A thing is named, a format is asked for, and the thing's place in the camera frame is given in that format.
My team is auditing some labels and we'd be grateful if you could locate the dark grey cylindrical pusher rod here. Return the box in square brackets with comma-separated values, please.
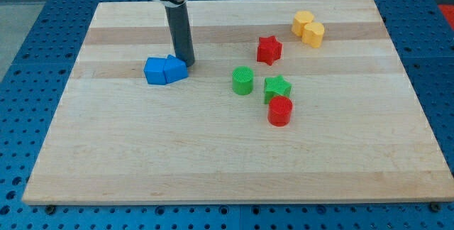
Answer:
[165, 3, 195, 67]

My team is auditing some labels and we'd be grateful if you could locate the blue cube block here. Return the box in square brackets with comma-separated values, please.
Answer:
[143, 57, 167, 85]

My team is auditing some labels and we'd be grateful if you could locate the green cylinder block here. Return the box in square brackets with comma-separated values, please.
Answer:
[232, 66, 254, 95]

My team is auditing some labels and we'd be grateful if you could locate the red star block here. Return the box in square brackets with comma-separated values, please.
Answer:
[257, 35, 282, 66]

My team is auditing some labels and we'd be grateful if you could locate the green star block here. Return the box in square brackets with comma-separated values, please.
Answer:
[264, 75, 292, 104]

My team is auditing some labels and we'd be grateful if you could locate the yellow hexagon block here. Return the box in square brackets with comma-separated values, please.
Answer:
[291, 11, 314, 37]

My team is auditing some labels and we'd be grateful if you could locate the yellow heart block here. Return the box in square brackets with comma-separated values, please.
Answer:
[301, 22, 325, 48]

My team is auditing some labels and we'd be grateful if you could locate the red cylinder block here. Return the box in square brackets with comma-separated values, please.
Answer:
[267, 96, 293, 126]

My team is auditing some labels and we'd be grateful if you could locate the light wooden board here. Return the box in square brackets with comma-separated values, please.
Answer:
[23, 0, 453, 205]

